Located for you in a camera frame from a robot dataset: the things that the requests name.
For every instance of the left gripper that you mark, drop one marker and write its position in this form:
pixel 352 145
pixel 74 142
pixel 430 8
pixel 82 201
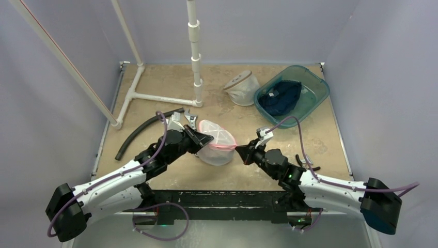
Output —
pixel 200 138

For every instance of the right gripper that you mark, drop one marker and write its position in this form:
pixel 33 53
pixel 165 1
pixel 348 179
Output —
pixel 251 153

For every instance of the pink-trimmed mesh laundry bag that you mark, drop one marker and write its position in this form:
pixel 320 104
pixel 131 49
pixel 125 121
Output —
pixel 220 151

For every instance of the teal plastic bin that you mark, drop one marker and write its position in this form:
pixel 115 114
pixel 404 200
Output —
pixel 314 91

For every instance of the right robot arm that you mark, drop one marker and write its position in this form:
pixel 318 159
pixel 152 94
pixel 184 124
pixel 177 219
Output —
pixel 371 201

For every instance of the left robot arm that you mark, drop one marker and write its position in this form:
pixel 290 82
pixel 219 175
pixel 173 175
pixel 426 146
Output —
pixel 71 209

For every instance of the dark blue garment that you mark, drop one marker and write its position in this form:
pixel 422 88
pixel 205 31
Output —
pixel 281 98

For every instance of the black pliers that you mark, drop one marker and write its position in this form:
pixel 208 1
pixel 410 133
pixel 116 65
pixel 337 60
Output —
pixel 306 162

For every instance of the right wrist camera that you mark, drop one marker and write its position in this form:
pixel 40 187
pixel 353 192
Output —
pixel 264 135

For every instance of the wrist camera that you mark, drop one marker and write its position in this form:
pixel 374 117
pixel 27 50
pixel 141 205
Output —
pixel 173 122
pixel 264 135

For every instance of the red-handled adjustable wrench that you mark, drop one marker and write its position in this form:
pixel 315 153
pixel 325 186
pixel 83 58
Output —
pixel 191 118

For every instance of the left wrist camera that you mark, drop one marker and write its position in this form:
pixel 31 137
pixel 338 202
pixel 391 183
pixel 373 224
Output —
pixel 173 122

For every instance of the white PVC pipe frame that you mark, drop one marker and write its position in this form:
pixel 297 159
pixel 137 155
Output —
pixel 193 30

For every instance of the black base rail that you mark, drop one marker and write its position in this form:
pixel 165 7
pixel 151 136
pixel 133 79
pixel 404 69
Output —
pixel 272 206

